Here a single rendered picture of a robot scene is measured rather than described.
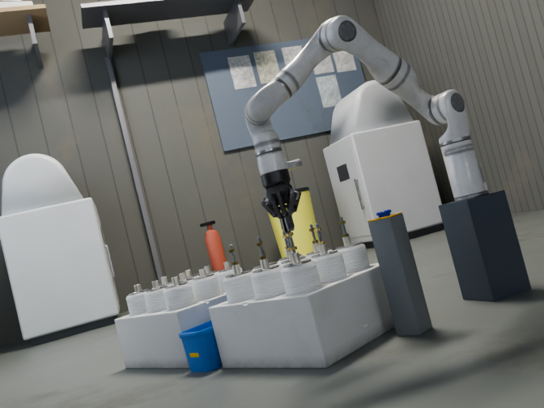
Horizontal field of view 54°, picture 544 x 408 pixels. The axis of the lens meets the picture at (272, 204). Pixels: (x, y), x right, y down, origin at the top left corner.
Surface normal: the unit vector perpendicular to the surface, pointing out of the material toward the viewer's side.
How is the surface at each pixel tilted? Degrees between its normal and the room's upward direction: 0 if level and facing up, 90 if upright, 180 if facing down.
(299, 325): 90
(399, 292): 90
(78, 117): 90
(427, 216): 90
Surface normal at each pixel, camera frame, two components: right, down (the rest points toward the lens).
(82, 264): 0.26, -0.11
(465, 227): -0.92, 0.22
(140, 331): -0.67, 0.14
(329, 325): 0.70, -0.21
